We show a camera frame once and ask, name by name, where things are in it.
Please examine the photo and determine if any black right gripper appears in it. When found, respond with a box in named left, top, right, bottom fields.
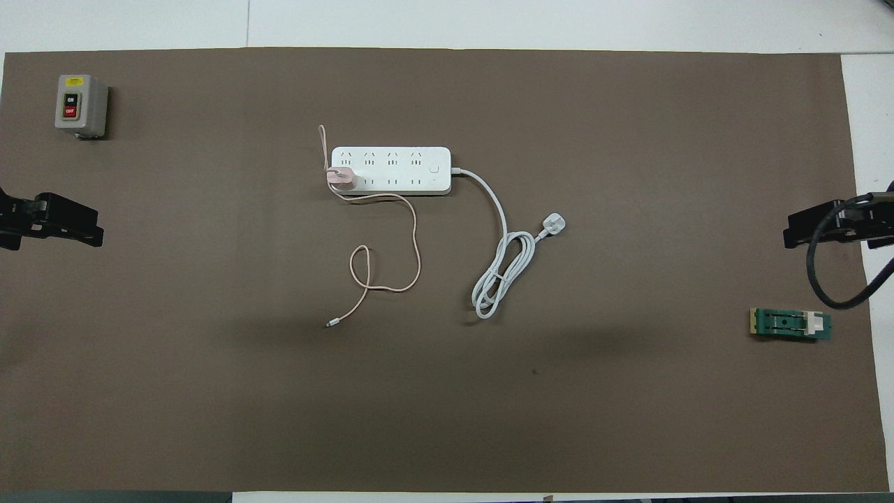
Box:
left=782, top=190, right=894, bottom=251

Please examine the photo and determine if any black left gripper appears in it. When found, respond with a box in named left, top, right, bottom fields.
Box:
left=0, top=189, right=105, bottom=251

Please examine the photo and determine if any white power strip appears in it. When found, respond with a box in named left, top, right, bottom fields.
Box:
left=330, top=146, right=452, bottom=196

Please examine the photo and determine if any pink charging cable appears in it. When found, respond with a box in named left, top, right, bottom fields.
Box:
left=318, top=124, right=422, bottom=329

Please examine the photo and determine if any brown table mat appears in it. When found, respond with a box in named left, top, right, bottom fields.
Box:
left=0, top=47, right=889, bottom=493

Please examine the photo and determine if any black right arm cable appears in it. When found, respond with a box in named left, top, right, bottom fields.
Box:
left=807, top=192, right=894, bottom=309

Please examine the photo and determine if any green knife switch yellow base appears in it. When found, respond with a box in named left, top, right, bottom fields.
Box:
left=749, top=307, right=833, bottom=343

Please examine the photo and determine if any grey on off switch box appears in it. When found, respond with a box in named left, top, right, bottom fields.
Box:
left=54, top=74, right=110, bottom=140

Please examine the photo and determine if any white power cord with plug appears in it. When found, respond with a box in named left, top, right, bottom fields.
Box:
left=450, top=168, right=567, bottom=321

